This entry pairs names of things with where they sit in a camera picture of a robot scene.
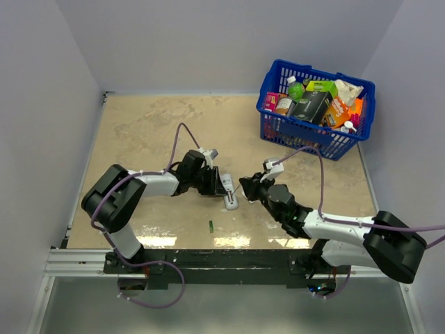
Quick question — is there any clear handled screwdriver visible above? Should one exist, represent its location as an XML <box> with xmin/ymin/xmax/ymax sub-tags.
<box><xmin>232</xmin><ymin>184</ymin><xmax>243</xmax><ymax>195</ymax></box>

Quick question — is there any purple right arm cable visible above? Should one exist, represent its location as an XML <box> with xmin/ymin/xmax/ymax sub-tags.
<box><xmin>276</xmin><ymin>145</ymin><xmax>445</xmax><ymax>250</ymax></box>

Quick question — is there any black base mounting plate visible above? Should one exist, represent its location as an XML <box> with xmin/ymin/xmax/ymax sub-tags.
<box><xmin>104</xmin><ymin>249</ymin><xmax>347</xmax><ymax>289</ymax></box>

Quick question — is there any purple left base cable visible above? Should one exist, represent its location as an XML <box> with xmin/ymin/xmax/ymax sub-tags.
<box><xmin>104</xmin><ymin>229</ymin><xmax>186</xmax><ymax>310</ymax></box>

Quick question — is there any white crumpled bag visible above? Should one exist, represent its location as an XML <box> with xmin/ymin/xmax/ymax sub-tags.
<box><xmin>334</xmin><ymin>79</ymin><xmax>364</xmax><ymax>106</ymax></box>

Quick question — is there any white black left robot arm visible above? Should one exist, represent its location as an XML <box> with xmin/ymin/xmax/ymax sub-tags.
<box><xmin>81</xmin><ymin>148</ymin><xmax>227</xmax><ymax>273</ymax></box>

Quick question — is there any orange razor package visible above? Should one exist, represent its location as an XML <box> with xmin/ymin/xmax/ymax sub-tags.
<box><xmin>321</xmin><ymin>96</ymin><xmax>350</xmax><ymax>129</ymax></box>

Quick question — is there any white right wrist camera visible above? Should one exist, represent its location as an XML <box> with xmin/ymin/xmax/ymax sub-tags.
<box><xmin>260</xmin><ymin>158</ymin><xmax>284</xmax><ymax>182</ymax></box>

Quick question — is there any bright orange package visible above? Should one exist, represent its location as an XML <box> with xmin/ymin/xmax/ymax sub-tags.
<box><xmin>348</xmin><ymin>98</ymin><xmax>363</xmax><ymax>117</ymax></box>

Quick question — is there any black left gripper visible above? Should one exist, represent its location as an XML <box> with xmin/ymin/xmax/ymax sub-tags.
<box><xmin>189</xmin><ymin>166</ymin><xmax>227</xmax><ymax>196</ymax></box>

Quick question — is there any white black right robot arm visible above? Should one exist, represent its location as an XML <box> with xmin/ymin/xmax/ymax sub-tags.
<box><xmin>239</xmin><ymin>173</ymin><xmax>426</xmax><ymax>284</ymax></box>

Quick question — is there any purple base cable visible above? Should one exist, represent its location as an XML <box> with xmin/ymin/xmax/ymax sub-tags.
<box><xmin>311</xmin><ymin>267</ymin><xmax>352</xmax><ymax>300</ymax></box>
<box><xmin>104</xmin><ymin>229</ymin><xmax>186</xmax><ymax>310</ymax></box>

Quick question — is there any orange jar white label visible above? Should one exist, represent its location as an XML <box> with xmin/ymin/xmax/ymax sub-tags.
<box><xmin>275</xmin><ymin>97</ymin><xmax>296</xmax><ymax>116</ymax></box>

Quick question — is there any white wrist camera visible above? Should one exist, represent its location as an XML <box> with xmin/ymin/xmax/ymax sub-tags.
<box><xmin>260</xmin><ymin>158</ymin><xmax>284</xmax><ymax>182</ymax></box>
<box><xmin>198</xmin><ymin>148</ymin><xmax>218</xmax><ymax>168</ymax></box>

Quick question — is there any pink box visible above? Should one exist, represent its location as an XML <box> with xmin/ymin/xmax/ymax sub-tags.
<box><xmin>262</xmin><ymin>92</ymin><xmax>283</xmax><ymax>112</ymax></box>

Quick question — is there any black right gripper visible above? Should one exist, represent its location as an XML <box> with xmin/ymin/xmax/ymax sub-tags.
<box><xmin>239</xmin><ymin>172</ymin><xmax>282</xmax><ymax>223</ymax></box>

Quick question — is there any green bottle white cap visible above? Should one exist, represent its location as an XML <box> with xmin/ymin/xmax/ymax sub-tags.
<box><xmin>286</xmin><ymin>76</ymin><xmax>305</xmax><ymax>102</ymax></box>

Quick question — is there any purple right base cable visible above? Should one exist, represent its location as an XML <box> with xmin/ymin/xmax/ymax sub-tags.
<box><xmin>311</xmin><ymin>267</ymin><xmax>352</xmax><ymax>300</ymax></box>

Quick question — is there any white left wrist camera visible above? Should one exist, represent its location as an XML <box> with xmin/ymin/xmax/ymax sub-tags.
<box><xmin>198</xmin><ymin>148</ymin><xmax>218</xmax><ymax>168</ymax></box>

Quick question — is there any black green razor box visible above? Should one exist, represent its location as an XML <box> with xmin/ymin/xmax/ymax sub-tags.
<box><xmin>288</xmin><ymin>80</ymin><xmax>338</xmax><ymax>125</ymax></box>

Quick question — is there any blue plastic basket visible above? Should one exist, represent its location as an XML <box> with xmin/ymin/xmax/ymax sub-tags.
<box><xmin>256</xmin><ymin>59</ymin><xmax>375</xmax><ymax>161</ymax></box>

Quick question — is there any white remote control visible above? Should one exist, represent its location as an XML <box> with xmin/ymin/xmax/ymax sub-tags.
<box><xmin>221</xmin><ymin>174</ymin><xmax>238</xmax><ymax>211</ymax></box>

